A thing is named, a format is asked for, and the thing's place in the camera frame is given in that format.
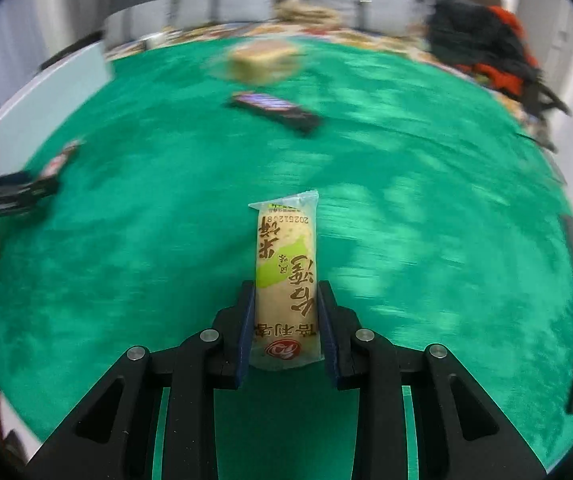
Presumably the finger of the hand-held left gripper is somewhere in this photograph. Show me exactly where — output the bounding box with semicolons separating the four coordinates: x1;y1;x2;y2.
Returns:
0;171;60;197
0;191;53;217

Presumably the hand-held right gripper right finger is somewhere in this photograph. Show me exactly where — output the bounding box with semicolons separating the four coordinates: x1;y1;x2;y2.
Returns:
316;280;548;480

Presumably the beige plush cloth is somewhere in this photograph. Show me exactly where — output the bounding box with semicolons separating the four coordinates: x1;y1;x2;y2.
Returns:
273;0;343;28

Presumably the orange garment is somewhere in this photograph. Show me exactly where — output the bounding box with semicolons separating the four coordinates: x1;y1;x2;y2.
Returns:
471;5;539;98

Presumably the green blanket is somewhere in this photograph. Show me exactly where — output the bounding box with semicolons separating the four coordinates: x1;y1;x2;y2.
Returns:
0;37;573;467

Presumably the beige rice cracker packet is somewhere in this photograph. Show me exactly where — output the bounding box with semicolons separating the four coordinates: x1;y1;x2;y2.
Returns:
248;189;325;372

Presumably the white cardboard box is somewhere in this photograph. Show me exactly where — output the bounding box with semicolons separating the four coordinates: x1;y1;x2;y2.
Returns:
0;41;116;172

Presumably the dark chocolate bar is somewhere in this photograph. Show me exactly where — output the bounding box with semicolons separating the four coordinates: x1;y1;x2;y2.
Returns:
230;91;300;117
265;106;323;134

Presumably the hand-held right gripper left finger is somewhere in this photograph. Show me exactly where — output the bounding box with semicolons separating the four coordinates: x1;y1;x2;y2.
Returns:
26;280;258;480

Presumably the black and orange backpack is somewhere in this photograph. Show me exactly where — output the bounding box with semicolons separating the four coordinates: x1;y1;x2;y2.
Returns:
423;0;573;153

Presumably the red snack packet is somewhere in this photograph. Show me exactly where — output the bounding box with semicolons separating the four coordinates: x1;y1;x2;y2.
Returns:
35;139;86;182

